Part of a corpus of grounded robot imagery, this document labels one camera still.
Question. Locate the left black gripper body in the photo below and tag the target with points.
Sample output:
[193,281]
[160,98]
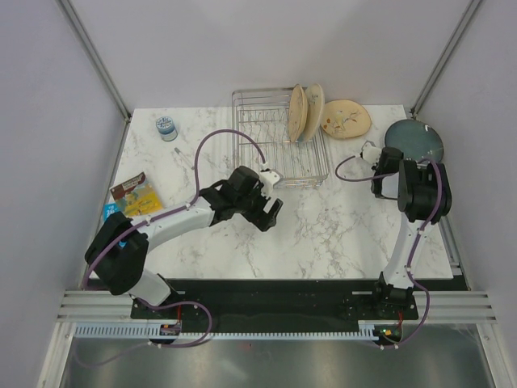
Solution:
[252,206]

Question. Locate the metal wire dish rack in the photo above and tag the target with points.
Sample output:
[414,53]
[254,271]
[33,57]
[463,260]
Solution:
[262,114]

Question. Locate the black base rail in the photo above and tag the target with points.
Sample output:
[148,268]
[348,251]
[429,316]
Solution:
[275,306]

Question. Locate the small blue-lidded jar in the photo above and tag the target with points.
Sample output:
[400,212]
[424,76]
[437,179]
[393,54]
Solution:
[166,128]

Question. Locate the brown and yellow book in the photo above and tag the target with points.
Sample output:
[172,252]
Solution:
[136,196]

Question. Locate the white pen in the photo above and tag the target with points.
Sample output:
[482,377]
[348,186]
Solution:
[185,158]

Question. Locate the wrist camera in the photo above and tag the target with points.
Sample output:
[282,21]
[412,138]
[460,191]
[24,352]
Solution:
[269,178]
[370,152]

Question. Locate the blue paperback book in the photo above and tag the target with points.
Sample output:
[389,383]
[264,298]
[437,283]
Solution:
[109,209]

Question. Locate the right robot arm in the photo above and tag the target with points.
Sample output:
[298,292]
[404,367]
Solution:
[423,197]

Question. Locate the blue and cream plate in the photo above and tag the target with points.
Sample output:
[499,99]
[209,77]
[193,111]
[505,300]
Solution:
[316,103]

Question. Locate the dark teal plate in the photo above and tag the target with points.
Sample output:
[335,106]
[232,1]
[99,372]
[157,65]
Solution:
[415,139]

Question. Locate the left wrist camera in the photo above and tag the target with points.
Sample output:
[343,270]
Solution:
[269,178]

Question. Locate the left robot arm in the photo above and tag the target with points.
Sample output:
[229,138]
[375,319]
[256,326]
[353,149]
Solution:
[118,252]

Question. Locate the cream plate with blue bird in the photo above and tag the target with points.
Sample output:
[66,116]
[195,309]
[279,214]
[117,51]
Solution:
[343,119]

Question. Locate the cream plate with yellow bird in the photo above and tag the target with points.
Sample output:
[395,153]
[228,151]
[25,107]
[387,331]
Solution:
[297,113]

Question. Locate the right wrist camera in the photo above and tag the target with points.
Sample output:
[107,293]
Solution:
[370,152]

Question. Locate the white cable duct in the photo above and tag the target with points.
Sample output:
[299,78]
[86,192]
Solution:
[153,331]

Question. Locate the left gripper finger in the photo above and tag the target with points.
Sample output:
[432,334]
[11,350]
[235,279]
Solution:
[265,223]
[275,208]

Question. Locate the aluminium frame profile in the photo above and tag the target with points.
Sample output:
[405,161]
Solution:
[88,45]

